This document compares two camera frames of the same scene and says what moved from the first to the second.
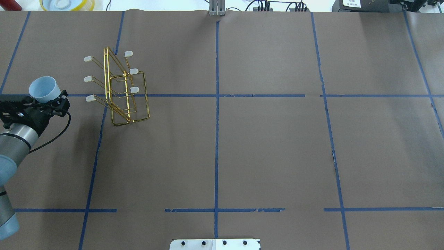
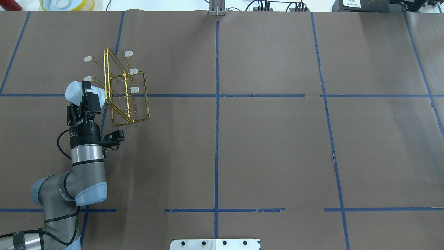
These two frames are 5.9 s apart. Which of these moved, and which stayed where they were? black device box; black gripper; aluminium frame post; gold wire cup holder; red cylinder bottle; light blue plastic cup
Moved: light blue plastic cup; black gripper
Stayed: gold wire cup holder; aluminium frame post; black device box; red cylinder bottle
